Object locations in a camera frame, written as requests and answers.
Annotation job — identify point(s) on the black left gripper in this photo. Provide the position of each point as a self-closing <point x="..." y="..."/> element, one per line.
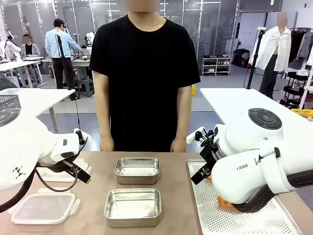
<point x="69" y="166"/>

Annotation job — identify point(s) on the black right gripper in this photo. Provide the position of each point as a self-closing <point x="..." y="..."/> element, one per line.
<point x="209" y="154"/>

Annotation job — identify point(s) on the large clear plastic container lid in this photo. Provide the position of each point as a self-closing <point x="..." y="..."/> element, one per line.
<point x="44" y="208"/>

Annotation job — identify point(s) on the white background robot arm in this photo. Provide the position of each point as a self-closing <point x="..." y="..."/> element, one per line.
<point x="89" y="39"/>

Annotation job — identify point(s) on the person's right forearm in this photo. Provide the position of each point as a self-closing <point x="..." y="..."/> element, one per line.
<point x="104" y="110"/>

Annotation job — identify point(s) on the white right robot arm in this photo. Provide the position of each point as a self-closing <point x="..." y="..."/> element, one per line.
<point x="244" y="159"/>

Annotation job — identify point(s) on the person's left forearm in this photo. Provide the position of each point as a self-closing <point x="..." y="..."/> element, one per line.
<point x="183" y="115"/>

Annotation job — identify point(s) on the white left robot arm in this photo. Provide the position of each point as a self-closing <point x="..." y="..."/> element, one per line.
<point x="24" y="147"/>

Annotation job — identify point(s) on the small clear plastic container lid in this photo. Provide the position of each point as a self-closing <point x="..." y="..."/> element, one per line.
<point x="84" y="165"/>

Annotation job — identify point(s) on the small steel rectangular container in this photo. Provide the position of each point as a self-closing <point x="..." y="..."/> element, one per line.
<point x="137" y="178"/>

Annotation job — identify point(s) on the large steel rectangular container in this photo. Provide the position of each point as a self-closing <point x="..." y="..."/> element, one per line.
<point x="133" y="221"/>

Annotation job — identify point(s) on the person's left hand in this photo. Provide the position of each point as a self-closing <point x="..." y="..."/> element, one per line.
<point x="178" y="146"/>

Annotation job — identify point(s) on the person's right hand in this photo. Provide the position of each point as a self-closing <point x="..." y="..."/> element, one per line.
<point x="107" y="144"/>

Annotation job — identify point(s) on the perforated metal baking tray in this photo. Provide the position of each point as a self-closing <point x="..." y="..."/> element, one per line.
<point x="220" y="220"/>

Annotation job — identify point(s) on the white table with rounded corner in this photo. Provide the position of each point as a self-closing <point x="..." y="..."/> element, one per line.
<point x="232" y="102"/>

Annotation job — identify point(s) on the yellow crate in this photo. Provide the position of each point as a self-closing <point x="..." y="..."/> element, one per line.
<point x="194" y="90"/>

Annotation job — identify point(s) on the white side table with leg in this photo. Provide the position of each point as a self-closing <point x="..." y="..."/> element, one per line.
<point x="46" y="98"/>

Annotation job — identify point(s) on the grey step stool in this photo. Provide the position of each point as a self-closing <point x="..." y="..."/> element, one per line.
<point x="84" y="86"/>

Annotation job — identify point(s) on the grey perforated basket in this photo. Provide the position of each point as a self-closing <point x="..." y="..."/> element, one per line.
<point x="9" y="102"/>

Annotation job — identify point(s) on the white shoe rack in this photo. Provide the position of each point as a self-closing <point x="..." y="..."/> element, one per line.
<point x="216" y="66"/>

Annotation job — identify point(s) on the person in black T-shirt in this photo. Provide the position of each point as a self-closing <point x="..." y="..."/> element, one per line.
<point x="144" y="80"/>

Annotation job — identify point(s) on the black tripod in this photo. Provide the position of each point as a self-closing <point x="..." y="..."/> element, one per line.
<point x="64" y="68"/>

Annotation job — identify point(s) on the yellow box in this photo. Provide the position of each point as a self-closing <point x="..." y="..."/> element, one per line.
<point x="303" y="113"/>

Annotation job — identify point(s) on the black bags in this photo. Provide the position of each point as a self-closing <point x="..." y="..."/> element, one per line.
<point x="240" y="58"/>

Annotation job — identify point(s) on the dark chair back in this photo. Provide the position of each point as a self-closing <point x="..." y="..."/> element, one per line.
<point x="6" y="84"/>

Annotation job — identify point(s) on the black utility cart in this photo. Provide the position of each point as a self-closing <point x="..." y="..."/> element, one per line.
<point x="294" y="88"/>

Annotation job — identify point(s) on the man in light blue shirt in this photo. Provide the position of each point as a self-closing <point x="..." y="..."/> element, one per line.
<point x="60" y="49"/>

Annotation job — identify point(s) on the white background desk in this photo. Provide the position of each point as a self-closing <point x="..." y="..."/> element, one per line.
<point x="17" y="64"/>

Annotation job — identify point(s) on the seated person in grey jacket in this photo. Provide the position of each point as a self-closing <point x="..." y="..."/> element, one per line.
<point x="29" y="49"/>

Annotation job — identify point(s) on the white background robot with red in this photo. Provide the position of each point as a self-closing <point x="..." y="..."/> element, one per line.
<point x="9" y="47"/>

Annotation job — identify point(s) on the clothes rack with dark garments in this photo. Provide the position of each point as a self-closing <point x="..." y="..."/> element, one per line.
<point x="299" y="44"/>

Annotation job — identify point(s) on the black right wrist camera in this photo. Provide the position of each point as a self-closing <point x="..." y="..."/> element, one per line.
<point x="207" y="137"/>

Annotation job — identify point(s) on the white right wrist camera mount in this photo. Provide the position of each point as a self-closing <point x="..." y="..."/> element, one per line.
<point x="193" y="137"/>

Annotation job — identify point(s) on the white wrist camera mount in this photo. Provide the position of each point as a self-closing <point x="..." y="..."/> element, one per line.
<point x="84" y="137"/>
<point x="193" y="137"/>

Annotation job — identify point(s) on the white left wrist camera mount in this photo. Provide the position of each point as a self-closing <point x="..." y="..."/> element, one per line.
<point x="84" y="137"/>

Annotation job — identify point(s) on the black camera stand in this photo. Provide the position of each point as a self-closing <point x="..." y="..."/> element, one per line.
<point x="254" y="61"/>

